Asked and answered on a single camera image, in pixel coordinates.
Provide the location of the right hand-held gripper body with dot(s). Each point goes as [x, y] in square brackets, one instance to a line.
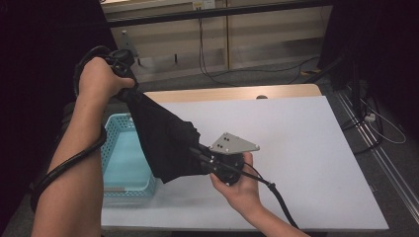
[227, 161]

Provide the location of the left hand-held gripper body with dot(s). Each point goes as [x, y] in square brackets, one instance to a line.
[122, 62]

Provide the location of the black pants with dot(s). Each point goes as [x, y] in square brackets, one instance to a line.
[164, 141]

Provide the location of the light blue perforated basket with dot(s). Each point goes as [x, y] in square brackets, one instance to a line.
[125, 158]

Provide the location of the person's left hand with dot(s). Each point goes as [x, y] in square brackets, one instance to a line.
[99, 79]

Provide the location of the person's right hand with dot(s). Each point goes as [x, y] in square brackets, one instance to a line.
[242, 194]

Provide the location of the small black hook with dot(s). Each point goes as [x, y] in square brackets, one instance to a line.
[176, 58]
[140, 62]

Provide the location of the wooden table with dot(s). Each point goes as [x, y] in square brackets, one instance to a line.
[230, 93]

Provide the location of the brown table grommet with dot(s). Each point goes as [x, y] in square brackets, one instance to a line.
[262, 97]

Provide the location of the white table sheet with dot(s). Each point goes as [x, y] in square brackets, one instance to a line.
[296, 131]

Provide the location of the black curtain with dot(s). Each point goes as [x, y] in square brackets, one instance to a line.
[378, 49]
[33, 49]

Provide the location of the long beige desk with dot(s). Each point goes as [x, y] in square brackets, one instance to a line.
[214, 12]

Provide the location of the black stand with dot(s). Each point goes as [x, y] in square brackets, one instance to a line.
[354, 82]

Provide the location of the white wall socket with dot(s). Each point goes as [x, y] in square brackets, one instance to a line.
[203, 4]

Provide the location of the metal floor rail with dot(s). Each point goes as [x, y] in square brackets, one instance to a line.
[388, 164]

